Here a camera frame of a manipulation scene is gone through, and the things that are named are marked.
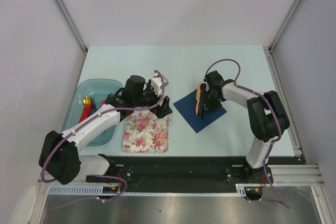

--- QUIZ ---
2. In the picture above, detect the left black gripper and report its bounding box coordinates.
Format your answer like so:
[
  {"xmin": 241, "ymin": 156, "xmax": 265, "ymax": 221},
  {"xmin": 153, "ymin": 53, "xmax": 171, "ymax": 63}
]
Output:
[{"xmin": 133, "ymin": 80, "xmax": 172, "ymax": 118}]

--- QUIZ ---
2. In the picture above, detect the dark blue paper napkin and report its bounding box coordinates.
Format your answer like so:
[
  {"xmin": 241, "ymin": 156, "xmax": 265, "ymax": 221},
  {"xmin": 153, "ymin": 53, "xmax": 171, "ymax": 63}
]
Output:
[{"xmin": 174, "ymin": 90, "xmax": 227, "ymax": 133}]

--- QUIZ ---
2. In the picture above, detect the purple metal spoon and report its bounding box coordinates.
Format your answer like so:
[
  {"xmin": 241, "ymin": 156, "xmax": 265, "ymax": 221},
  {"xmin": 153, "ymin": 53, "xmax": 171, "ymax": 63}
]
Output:
[{"xmin": 199, "ymin": 83, "xmax": 206, "ymax": 119}]

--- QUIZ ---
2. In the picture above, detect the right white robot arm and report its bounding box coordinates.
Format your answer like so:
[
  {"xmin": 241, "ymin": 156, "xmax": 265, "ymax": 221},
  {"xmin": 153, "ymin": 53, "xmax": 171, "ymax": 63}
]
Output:
[{"xmin": 203, "ymin": 71, "xmax": 290, "ymax": 183}]

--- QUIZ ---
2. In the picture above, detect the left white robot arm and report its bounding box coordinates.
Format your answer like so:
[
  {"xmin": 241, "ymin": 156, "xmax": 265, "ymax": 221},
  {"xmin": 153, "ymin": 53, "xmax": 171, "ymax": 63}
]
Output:
[{"xmin": 38, "ymin": 70, "xmax": 172, "ymax": 185}]

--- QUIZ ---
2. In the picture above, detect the blue napkin roll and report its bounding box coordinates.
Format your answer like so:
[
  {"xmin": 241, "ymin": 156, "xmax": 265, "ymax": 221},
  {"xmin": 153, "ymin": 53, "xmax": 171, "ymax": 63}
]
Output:
[{"xmin": 89, "ymin": 105, "xmax": 97, "ymax": 116}]

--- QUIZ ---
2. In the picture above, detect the gold utensil in roll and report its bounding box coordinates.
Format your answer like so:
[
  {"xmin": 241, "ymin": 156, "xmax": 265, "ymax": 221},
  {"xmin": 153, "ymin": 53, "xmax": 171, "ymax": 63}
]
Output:
[{"xmin": 83, "ymin": 94, "xmax": 92, "ymax": 106}]

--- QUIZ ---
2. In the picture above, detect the teal plastic tray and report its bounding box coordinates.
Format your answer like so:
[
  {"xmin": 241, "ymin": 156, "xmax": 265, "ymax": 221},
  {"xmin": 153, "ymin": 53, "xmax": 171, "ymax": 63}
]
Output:
[{"xmin": 61, "ymin": 79, "xmax": 122, "ymax": 151}]

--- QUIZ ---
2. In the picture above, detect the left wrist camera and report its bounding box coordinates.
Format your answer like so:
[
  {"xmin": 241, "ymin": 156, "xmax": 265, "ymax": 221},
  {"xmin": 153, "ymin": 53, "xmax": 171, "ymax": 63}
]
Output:
[{"xmin": 151, "ymin": 72, "xmax": 169, "ymax": 97}]

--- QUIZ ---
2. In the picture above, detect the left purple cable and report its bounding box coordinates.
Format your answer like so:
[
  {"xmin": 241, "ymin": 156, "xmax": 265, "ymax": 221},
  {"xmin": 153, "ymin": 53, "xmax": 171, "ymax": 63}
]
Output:
[{"xmin": 41, "ymin": 69, "xmax": 166, "ymax": 209}]

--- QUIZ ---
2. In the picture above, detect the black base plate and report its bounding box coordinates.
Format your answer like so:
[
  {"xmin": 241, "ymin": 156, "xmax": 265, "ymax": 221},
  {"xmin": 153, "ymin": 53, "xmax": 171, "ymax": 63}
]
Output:
[{"xmin": 83, "ymin": 156, "xmax": 307, "ymax": 195}]

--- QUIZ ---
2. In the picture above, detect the white cable duct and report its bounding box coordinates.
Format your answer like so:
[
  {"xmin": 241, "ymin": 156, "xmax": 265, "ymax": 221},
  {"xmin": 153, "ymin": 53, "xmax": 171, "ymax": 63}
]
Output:
[{"xmin": 48, "ymin": 185, "xmax": 246, "ymax": 197}]

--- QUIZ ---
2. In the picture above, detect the aluminium frame rail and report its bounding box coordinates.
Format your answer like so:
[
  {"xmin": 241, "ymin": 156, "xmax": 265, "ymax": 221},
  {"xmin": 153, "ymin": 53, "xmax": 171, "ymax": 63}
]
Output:
[{"xmin": 269, "ymin": 165, "xmax": 324, "ymax": 186}]

